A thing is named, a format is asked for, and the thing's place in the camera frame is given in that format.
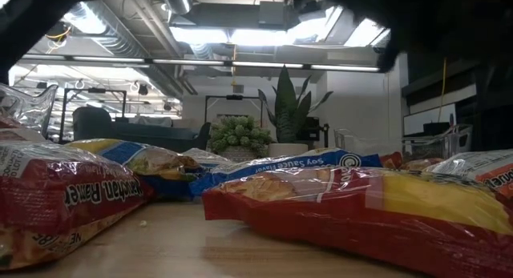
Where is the blue Maruchan noodle pack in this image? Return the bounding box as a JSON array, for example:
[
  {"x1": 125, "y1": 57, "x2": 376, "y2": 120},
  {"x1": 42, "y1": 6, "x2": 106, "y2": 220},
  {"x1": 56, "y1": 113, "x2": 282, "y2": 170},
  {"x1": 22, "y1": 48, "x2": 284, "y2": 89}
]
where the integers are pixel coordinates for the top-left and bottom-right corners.
[
  {"x1": 188, "y1": 147, "x2": 384, "y2": 198},
  {"x1": 66, "y1": 138, "x2": 204, "y2": 202},
  {"x1": 182, "y1": 147, "x2": 233, "y2": 171}
]

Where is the red Maruchan noodle pack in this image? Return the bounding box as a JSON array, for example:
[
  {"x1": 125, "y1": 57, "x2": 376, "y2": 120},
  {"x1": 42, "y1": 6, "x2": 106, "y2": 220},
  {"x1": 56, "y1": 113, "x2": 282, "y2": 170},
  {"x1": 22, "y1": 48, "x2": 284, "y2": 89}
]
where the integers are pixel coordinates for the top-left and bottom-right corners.
[
  {"x1": 378, "y1": 151, "x2": 446, "y2": 171},
  {"x1": 201, "y1": 165, "x2": 513, "y2": 278},
  {"x1": 0, "y1": 127, "x2": 156, "y2": 271}
]

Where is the clear plastic bin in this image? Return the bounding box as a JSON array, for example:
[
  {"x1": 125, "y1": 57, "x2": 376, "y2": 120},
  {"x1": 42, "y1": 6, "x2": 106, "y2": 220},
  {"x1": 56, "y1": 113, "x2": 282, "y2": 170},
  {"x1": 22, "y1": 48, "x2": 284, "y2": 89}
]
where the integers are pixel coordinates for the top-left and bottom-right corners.
[
  {"x1": 0, "y1": 82, "x2": 59, "y2": 139},
  {"x1": 333, "y1": 123, "x2": 475, "y2": 163}
]

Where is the round green succulent plant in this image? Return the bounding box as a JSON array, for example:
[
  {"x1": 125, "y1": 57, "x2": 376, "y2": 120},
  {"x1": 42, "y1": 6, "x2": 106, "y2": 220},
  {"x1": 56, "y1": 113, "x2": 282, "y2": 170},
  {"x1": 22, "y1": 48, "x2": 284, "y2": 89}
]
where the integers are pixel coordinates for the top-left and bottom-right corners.
[{"x1": 208, "y1": 114, "x2": 276, "y2": 154}]

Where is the patterned grey plant pot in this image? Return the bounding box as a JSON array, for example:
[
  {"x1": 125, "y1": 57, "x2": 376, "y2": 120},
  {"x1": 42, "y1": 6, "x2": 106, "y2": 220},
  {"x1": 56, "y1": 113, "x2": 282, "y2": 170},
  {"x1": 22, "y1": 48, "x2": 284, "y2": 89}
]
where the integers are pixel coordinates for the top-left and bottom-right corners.
[{"x1": 218, "y1": 145, "x2": 260, "y2": 163}]

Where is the green snake plant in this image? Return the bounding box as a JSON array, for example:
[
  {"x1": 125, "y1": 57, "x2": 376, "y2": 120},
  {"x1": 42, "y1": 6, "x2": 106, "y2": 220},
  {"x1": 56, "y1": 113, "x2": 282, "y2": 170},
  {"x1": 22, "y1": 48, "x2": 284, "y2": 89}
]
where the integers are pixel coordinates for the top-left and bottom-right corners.
[{"x1": 257, "y1": 64, "x2": 334, "y2": 145}]

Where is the black equipment stand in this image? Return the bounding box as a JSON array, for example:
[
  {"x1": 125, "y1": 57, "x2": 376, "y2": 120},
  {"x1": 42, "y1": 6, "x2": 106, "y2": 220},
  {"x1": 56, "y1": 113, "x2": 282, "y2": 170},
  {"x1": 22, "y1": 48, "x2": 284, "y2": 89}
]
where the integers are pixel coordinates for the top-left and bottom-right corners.
[{"x1": 306, "y1": 116, "x2": 330, "y2": 149}]

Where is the long ceiling light bar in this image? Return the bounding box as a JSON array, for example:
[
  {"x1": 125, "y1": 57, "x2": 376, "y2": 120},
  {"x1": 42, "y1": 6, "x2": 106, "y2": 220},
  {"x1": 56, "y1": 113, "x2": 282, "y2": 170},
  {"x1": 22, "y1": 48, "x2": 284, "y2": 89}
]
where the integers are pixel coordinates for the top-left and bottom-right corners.
[{"x1": 22, "y1": 53, "x2": 382, "y2": 74}]

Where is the dark sofa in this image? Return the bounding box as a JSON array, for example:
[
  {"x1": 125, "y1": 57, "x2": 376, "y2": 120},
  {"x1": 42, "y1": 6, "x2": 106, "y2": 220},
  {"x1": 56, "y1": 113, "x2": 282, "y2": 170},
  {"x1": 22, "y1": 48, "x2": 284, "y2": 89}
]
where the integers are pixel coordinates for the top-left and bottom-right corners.
[{"x1": 71, "y1": 106, "x2": 212, "y2": 153}]

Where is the black metal frame stand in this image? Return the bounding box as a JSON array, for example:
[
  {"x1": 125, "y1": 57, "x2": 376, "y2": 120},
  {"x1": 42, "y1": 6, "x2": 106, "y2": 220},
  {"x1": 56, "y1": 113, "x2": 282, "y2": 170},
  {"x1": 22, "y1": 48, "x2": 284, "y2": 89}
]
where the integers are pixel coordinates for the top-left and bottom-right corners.
[
  {"x1": 204, "y1": 93, "x2": 264, "y2": 129},
  {"x1": 59, "y1": 87, "x2": 128, "y2": 145}
]

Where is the white wall board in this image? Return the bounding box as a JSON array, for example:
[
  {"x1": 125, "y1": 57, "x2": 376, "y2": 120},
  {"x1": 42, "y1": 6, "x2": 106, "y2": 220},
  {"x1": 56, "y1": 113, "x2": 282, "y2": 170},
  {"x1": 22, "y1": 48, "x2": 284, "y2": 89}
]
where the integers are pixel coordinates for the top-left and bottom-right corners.
[{"x1": 402, "y1": 103, "x2": 458, "y2": 135}]

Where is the yellow hanging cable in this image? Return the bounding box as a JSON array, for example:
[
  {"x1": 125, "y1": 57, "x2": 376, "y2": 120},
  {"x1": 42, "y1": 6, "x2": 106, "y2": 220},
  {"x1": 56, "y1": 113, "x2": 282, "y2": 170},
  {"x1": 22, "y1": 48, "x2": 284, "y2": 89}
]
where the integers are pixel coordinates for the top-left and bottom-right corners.
[{"x1": 438, "y1": 57, "x2": 449, "y2": 123}]

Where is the black ceiling device yellow cable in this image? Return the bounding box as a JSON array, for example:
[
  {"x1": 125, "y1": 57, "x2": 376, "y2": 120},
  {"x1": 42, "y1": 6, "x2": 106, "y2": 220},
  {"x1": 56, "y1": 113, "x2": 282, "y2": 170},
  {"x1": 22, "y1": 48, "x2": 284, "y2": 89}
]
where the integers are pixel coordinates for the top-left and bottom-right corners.
[{"x1": 43, "y1": 23, "x2": 73, "y2": 42}]

